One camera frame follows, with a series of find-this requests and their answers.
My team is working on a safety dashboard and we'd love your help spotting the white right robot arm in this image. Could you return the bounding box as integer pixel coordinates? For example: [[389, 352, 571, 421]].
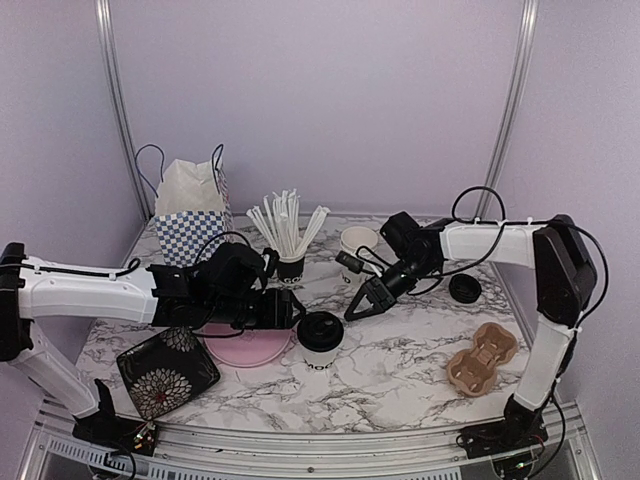
[[344, 212, 597, 448]]

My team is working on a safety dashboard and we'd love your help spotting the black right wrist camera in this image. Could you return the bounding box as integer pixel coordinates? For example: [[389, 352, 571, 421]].
[[380, 211, 421, 259]]

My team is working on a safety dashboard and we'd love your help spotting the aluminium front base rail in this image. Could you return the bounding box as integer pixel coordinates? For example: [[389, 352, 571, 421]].
[[18, 398, 602, 479]]

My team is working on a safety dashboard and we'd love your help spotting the right aluminium frame post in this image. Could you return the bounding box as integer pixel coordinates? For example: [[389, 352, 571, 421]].
[[484, 0, 540, 190]]

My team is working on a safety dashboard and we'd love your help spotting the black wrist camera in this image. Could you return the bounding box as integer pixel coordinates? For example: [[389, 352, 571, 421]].
[[380, 211, 421, 259], [206, 242, 280, 297]]

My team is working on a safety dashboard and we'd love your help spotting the stack of white paper cups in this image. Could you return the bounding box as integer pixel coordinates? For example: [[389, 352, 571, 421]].
[[340, 226, 378, 288]]

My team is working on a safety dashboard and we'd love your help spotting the aluminium frame post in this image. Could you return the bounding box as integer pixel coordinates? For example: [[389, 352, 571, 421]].
[[484, 0, 540, 190], [94, 0, 152, 223]]

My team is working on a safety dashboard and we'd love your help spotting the white paper coffee cup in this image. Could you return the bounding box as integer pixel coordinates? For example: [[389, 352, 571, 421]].
[[300, 341, 341, 372]]

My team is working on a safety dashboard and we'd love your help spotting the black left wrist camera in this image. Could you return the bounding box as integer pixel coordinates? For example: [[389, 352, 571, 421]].
[[206, 242, 280, 297]]

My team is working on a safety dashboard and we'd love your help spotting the left aluminium frame post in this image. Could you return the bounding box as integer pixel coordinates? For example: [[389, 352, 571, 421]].
[[94, 0, 152, 223]]

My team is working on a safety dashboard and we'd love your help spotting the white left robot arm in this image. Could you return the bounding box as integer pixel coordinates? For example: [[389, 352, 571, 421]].
[[1, 242, 306, 445]]

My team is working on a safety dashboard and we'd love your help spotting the pink round plate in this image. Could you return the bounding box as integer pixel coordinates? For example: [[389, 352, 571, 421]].
[[202, 324, 292, 368]]

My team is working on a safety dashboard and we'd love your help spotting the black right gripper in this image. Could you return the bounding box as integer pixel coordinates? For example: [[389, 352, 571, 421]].
[[345, 254, 438, 321]]

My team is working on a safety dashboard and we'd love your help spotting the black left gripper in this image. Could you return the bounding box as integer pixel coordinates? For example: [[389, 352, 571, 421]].
[[207, 288, 307, 330]]

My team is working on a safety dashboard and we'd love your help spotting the black cup holding straws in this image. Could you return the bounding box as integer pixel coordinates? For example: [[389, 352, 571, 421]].
[[276, 254, 305, 286]]

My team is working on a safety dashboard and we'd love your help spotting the blue checkered paper bag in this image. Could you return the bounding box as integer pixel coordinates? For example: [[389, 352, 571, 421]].
[[134, 144, 233, 267]]

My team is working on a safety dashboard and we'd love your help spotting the brown cardboard cup carrier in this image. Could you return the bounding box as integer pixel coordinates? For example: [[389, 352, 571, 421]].
[[446, 322, 518, 397]]

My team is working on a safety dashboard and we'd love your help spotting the stack of black lids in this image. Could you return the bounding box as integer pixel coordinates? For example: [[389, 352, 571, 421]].
[[448, 274, 482, 304]]

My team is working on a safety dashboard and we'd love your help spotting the black floral square plate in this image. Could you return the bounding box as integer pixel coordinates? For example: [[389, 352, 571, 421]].
[[116, 327, 221, 420]]

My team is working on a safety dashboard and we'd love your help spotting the bundle of wrapped white straws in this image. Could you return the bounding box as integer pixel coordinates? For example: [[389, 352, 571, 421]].
[[246, 189, 331, 259]]

